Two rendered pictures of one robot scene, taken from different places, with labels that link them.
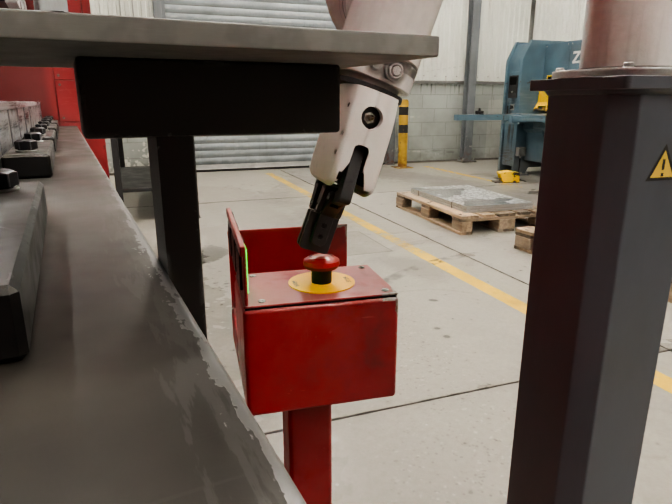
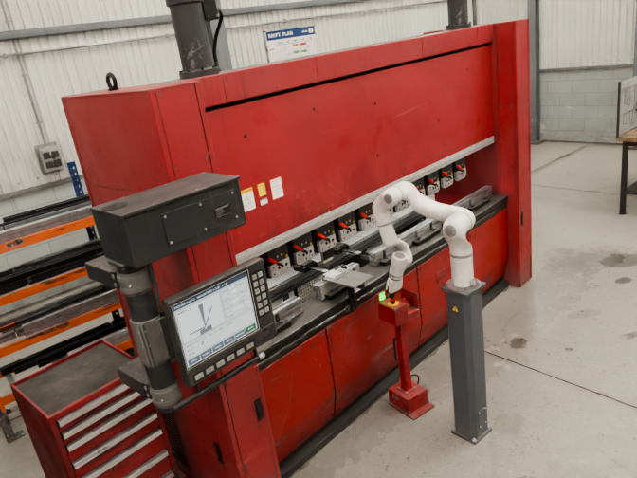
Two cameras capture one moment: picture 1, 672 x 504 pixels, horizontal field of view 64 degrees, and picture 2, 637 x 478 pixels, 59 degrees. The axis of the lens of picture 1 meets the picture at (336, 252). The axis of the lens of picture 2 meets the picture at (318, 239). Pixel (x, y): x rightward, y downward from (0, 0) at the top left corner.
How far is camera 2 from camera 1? 3.28 m
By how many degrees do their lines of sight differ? 68
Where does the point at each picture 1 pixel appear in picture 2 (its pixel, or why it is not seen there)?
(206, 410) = (330, 306)
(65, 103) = (503, 185)
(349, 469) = (496, 377)
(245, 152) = not seen: outside the picture
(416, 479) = (508, 393)
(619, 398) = (457, 360)
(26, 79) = (490, 174)
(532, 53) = not seen: outside the picture
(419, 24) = (393, 271)
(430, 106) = not seen: outside the picture
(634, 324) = (456, 343)
